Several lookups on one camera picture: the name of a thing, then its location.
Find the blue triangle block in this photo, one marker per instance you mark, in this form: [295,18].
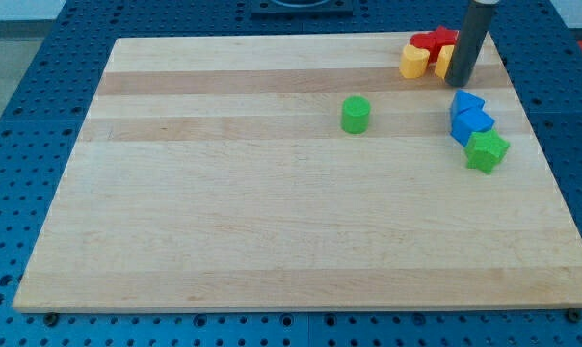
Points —
[463,101]

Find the light wooden board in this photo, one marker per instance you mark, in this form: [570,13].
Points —
[211,174]

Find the green cylinder block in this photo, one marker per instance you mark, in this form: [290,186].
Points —
[355,114]

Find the yellow heart block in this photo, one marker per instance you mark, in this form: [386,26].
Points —
[414,61]

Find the blue cube block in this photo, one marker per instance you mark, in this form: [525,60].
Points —
[464,123]

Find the yellow block behind rod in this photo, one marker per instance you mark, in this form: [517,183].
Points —
[443,60]

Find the red round block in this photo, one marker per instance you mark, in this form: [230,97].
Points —
[426,41]

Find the green star block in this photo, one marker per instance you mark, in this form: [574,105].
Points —
[485,150]

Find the red star block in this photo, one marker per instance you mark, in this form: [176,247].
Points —
[443,36]

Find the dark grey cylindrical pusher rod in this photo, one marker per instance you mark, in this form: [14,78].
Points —
[476,22]

